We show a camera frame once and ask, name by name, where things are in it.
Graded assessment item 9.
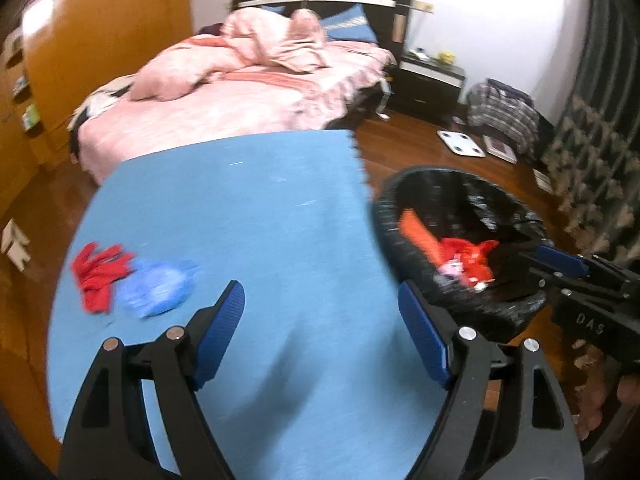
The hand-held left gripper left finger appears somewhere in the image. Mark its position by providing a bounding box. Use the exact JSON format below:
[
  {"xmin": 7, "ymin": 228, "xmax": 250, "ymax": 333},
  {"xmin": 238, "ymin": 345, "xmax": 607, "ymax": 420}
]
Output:
[{"xmin": 59, "ymin": 280, "xmax": 246, "ymax": 480}]

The plaid bag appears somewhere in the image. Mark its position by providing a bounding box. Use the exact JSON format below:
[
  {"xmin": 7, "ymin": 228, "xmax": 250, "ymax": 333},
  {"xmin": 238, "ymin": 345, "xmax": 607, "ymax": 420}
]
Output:
[{"xmin": 465, "ymin": 78, "xmax": 541, "ymax": 154}]

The white picture frame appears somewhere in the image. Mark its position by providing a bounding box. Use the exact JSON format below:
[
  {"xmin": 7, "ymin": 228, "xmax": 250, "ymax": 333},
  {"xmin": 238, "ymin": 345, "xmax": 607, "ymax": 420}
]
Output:
[{"xmin": 482, "ymin": 134, "xmax": 519, "ymax": 165}]

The white bathroom scale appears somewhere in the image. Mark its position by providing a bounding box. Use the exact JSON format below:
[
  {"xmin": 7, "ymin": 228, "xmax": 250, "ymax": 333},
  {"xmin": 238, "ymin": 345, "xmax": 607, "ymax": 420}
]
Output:
[{"xmin": 436, "ymin": 129, "xmax": 487, "ymax": 159}]

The dark nightstand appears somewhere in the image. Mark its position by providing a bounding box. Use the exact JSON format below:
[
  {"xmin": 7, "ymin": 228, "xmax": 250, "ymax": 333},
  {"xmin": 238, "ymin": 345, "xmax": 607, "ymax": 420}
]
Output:
[{"xmin": 389, "ymin": 49, "xmax": 467, "ymax": 124}]

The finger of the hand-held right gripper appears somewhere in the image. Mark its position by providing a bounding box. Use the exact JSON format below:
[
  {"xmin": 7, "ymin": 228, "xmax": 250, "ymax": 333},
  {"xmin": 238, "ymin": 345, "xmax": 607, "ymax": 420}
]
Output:
[
  {"xmin": 536, "ymin": 245, "xmax": 591, "ymax": 282},
  {"xmin": 517, "ymin": 252, "xmax": 562, "ymax": 297}
]

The dark wooden headboard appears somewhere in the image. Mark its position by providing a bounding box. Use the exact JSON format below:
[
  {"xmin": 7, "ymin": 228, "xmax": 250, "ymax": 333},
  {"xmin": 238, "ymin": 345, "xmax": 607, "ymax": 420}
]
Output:
[{"xmin": 232, "ymin": 0, "xmax": 415, "ymax": 56}]

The pink quilt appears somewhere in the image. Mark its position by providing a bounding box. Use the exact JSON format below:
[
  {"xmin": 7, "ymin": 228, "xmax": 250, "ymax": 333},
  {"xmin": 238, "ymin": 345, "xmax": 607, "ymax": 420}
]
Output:
[{"xmin": 130, "ymin": 8, "xmax": 331, "ymax": 102}]

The blue foam mat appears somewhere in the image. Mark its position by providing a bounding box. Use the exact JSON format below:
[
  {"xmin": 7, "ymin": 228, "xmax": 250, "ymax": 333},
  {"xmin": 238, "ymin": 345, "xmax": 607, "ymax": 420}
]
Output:
[{"xmin": 46, "ymin": 129, "xmax": 457, "ymax": 480}]

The pink slipper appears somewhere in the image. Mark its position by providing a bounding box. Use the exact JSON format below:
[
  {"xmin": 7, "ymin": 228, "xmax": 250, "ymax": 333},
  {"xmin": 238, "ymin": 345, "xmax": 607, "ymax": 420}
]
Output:
[{"xmin": 574, "ymin": 344, "xmax": 622, "ymax": 434}]

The blue pillow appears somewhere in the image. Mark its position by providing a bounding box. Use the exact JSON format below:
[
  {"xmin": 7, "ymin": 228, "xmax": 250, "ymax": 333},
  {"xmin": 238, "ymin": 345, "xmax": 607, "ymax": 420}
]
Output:
[{"xmin": 319, "ymin": 3, "xmax": 377, "ymax": 44}]

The blue plastic bag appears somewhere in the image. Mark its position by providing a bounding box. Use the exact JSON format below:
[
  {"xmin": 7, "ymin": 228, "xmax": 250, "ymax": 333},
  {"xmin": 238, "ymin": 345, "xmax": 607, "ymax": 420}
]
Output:
[{"xmin": 117, "ymin": 258, "xmax": 199, "ymax": 319}]

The orange strip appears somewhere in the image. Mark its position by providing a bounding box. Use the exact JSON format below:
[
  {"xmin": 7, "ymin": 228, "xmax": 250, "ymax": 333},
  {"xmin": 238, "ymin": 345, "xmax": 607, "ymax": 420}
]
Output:
[{"xmin": 398, "ymin": 208, "xmax": 446, "ymax": 267}]

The black lined waste bin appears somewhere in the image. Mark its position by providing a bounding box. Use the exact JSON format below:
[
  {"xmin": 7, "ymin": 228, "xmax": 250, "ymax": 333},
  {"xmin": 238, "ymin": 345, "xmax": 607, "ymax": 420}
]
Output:
[{"xmin": 370, "ymin": 164, "xmax": 551, "ymax": 344}]

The dark patterned curtain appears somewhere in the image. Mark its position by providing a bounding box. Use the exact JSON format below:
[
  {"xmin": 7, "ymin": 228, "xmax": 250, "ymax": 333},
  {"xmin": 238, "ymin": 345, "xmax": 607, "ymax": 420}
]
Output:
[{"xmin": 537, "ymin": 0, "xmax": 640, "ymax": 341}]

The bed with pink sheet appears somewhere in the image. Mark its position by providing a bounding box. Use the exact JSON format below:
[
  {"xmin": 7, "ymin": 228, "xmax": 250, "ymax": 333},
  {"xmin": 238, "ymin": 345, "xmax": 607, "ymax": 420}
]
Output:
[{"xmin": 69, "ymin": 0, "xmax": 416, "ymax": 187}]

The small wooden stool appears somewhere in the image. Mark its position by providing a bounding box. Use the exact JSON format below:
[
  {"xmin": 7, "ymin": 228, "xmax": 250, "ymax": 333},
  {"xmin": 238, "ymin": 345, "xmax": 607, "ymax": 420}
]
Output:
[{"xmin": 1, "ymin": 217, "xmax": 32, "ymax": 272}]

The red knit glove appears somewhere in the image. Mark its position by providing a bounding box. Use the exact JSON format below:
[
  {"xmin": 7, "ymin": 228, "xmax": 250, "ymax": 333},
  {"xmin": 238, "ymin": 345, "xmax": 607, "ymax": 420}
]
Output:
[
  {"xmin": 81, "ymin": 254, "xmax": 137, "ymax": 315},
  {"xmin": 72, "ymin": 242, "xmax": 126, "ymax": 286}
]

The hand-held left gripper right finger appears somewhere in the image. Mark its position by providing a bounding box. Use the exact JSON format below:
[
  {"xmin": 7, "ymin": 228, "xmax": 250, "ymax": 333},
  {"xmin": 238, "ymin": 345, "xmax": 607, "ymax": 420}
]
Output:
[{"xmin": 398, "ymin": 280, "xmax": 586, "ymax": 480}]

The pile of clothes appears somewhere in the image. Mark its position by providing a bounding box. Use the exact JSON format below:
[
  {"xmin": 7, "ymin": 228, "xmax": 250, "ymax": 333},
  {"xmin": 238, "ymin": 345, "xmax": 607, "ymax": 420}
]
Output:
[{"xmin": 67, "ymin": 74, "xmax": 137, "ymax": 152}]

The red plastic bag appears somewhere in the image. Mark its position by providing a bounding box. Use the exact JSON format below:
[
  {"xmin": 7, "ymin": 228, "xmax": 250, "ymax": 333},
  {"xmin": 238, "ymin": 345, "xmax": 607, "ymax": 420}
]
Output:
[{"xmin": 437, "ymin": 237, "xmax": 501, "ymax": 289}]

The wooden wardrobe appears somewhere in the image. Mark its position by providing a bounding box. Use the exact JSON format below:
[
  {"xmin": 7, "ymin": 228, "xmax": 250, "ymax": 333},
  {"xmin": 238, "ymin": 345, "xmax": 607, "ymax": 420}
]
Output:
[{"xmin": 0, "ymin": 0, "xmax": 194, "ymax": 212}]

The white hanging strap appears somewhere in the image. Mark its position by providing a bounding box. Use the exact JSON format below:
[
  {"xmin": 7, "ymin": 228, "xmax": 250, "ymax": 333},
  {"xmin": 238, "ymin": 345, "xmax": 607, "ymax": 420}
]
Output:
[{"xmin": 374, "ymin": 77, "xmax": 391, "ymax": 122}]

